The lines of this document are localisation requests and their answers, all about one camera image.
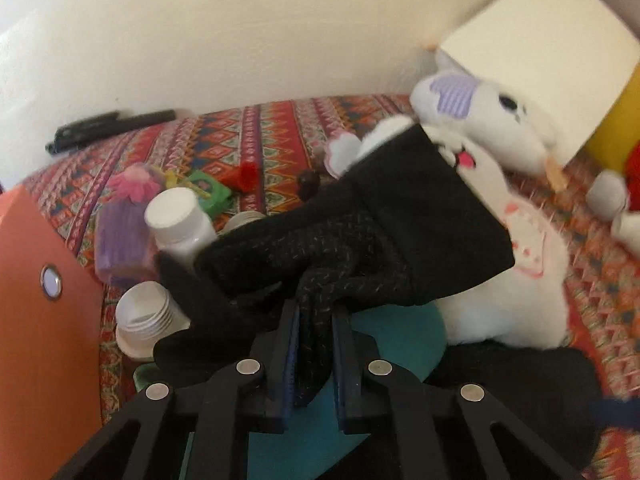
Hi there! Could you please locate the orange storage container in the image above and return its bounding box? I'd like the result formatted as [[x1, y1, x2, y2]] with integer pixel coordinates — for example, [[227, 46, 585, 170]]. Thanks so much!
[[0, 185, 106, 480]]

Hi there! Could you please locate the black knit glove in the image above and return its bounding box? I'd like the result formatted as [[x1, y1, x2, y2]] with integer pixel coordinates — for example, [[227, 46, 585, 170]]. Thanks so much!
[[152, 125, 516, 406]]

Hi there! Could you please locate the small red bow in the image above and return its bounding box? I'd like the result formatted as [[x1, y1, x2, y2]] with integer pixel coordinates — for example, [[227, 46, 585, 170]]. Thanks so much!
[[235, 160, 261, 193]]

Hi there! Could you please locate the white plastic bottle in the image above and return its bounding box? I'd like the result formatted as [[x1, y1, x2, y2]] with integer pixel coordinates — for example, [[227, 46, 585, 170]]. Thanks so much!
[[145, 187, 218, 266]]

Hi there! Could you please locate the purple knitted flower pot toy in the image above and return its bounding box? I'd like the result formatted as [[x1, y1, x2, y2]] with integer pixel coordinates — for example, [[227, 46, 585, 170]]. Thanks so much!
[[95, 166, 168, 286]]

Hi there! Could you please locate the green plastic toy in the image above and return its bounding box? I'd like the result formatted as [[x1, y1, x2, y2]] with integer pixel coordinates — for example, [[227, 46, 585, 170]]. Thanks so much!
[[187, 171, 233, 218]]

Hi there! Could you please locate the black pen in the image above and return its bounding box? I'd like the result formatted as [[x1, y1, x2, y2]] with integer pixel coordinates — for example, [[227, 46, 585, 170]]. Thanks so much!
[[45, 109, 178, 155]]

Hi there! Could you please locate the dark brown bead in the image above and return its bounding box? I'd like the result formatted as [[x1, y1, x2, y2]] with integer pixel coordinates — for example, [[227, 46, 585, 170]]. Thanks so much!
[[297, 170, 323, 198]]

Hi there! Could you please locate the yellow container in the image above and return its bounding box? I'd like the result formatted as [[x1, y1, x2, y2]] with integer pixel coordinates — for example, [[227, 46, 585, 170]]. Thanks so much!
[[585, 65, 640, 173]]

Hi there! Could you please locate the teal cap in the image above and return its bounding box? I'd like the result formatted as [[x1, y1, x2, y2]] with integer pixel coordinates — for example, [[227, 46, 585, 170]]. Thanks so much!
[[135, 305, 446, 480]]

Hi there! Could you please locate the red object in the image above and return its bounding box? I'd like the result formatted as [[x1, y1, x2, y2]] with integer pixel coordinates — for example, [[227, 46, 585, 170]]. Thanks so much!
[[622, 142, 640, 196]]

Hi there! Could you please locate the white plush toy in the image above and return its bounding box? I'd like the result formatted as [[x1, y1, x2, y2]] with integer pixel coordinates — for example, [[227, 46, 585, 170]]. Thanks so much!
[[325, 57, 571, 351]]

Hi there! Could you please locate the yellow plastic toy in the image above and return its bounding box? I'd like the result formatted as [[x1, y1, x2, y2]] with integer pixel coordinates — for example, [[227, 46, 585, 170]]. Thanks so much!
[[165, 172, 211, 198]]

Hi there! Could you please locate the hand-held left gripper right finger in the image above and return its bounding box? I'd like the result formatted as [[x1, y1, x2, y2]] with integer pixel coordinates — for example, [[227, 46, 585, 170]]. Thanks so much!
[[332, 307, 583, 480]]

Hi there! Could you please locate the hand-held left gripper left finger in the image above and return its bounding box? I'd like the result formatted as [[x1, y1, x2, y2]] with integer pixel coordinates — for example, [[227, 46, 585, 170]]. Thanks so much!
[[50, 300, 301, 480]]

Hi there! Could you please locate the white cardboard box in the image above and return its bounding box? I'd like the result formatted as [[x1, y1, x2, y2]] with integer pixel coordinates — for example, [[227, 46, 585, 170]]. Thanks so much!
[[435, 0, 640, 168]]

